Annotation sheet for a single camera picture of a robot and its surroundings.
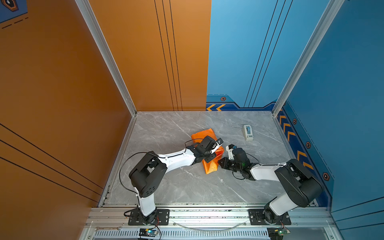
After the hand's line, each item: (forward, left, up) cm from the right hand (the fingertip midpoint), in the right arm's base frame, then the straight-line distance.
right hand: (216, 162), depth 91 cm
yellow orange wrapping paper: (+16, +12, +5) cm, 21 cm away
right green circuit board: (-35, -25, -3) cm, 43 cm away
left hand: (+6, +3, +6) cm, 9 cm away
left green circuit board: (-35, +36, -2) cm, 50 cm away
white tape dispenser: (+21, -23, +3) cm, 32 cm away
